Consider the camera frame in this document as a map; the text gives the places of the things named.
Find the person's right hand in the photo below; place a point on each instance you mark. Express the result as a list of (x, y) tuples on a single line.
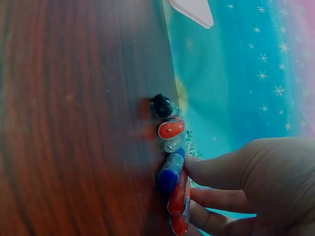
[(275, 186)]

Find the white flat board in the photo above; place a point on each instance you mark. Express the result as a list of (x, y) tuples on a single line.
[(194, 11)]

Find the row of coloured pens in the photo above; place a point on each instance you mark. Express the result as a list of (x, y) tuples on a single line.
[(172, 169)]

